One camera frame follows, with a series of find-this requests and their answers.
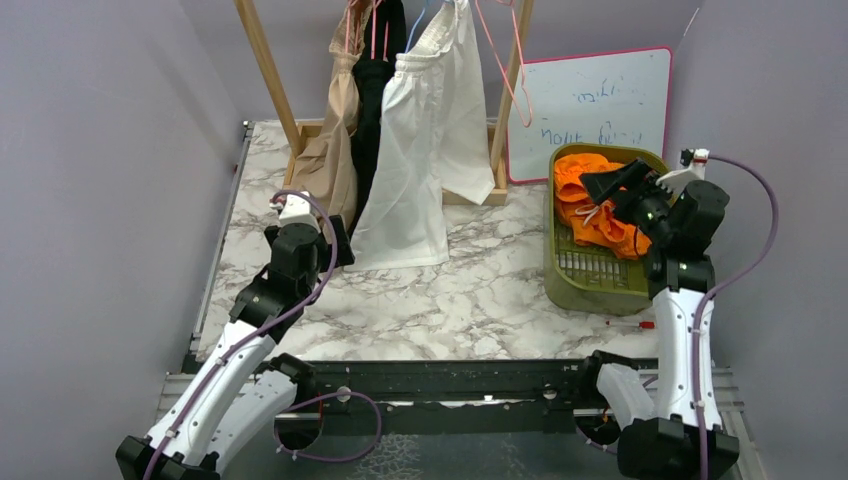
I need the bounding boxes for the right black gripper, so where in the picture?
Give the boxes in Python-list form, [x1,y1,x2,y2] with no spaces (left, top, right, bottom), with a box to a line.
[580,157,677,243]

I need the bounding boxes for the orange shorts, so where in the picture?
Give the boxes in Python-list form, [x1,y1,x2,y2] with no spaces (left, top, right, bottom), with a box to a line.
[553,153,651,260]

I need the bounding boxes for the pink framed whiteboard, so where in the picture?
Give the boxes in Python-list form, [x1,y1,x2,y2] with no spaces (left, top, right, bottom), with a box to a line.
[505,47,673,184]

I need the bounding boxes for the olive green plastic bin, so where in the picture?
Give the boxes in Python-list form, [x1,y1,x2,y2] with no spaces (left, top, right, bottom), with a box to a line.
[543,143,669,316]

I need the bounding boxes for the white shorts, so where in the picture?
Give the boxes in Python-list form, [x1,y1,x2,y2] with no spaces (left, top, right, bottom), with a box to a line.
[350,1,495,271]

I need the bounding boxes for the pink wire hanger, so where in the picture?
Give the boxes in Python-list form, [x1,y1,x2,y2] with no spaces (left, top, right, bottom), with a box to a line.
[472,1,534,129]

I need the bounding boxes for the blue wire hanger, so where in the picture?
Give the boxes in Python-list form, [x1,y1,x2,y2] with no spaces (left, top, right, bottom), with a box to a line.
[404,0,431,53]

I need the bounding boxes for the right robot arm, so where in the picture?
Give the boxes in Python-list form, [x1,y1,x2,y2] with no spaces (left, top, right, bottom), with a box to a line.
[576,158,740,479]

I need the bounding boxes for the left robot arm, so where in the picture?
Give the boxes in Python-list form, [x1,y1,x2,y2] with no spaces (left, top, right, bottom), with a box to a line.
[115,215,353,479]

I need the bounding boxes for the beige shorts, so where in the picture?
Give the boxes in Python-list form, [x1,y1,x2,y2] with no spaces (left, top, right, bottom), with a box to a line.
[289,1,372,231]

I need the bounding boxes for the black shorts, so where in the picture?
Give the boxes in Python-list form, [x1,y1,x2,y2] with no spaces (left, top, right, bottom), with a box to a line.
[348,0,407,232]

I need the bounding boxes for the pink hanger of black shorts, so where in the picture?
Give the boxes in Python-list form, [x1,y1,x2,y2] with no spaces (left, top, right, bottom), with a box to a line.
[366,0,390,62]

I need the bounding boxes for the wooden clothes rack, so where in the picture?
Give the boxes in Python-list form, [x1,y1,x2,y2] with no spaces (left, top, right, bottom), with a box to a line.
[234,0,534,206]

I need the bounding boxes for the red capped marker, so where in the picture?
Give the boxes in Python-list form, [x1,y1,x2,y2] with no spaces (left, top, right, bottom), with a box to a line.
[605,320,656,330]

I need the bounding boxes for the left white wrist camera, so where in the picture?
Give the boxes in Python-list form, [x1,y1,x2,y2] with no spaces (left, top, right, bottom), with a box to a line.
[270,192,319,229]

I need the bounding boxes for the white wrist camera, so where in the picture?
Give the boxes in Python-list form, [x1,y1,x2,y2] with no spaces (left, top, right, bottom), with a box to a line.
[270,192,319,229]
[655,148,710,196]

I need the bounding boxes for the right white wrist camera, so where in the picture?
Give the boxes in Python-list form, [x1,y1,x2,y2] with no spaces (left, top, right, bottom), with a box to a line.
[655,148,710,196]

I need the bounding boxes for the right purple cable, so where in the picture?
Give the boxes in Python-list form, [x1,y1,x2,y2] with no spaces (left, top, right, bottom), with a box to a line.
[688,154,780,480]

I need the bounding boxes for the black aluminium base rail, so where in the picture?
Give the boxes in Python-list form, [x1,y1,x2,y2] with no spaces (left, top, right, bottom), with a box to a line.
[294,356,611,436]

